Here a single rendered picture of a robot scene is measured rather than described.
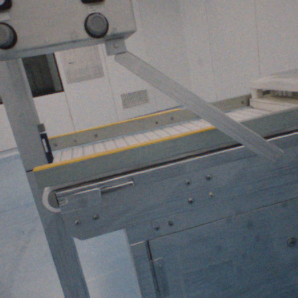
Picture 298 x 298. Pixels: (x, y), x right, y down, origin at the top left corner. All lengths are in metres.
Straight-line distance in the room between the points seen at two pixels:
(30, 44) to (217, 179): 0.38
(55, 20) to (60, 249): 0.62
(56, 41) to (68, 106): 5.35
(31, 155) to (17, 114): 0.10
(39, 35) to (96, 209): 0.29
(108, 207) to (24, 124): 0.35
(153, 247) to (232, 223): 0.18
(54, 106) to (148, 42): 2.14
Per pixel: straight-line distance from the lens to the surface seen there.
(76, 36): 0.48
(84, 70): 5.84
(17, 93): 0.80
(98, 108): 5.93
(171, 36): 6.55
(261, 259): 0.79
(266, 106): 0.83
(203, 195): 0.59
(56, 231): 0.89
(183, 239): 0.68
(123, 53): 0.52
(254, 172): 0.62
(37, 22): 0.48
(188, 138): 0.55
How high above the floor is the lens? 1.06
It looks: 16 degrees down
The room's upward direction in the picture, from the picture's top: 11 degrees counter-clockwise
